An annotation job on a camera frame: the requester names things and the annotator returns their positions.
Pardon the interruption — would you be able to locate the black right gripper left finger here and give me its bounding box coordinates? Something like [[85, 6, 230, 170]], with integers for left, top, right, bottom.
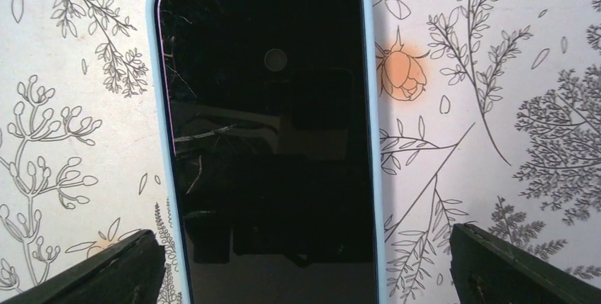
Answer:
[[5, 230, 165, 304]]

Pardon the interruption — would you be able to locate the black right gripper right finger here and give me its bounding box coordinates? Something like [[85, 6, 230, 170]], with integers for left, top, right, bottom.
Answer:
[[449, 224, 600, 304]]

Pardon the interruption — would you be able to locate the floral patterned table mat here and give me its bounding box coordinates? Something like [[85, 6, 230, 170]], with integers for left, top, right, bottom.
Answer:
[[1, 0, 600, 303]]

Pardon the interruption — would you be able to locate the light blue phone case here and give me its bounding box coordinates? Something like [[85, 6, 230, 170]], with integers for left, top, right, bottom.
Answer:
[[145, 0, 389, 304]]

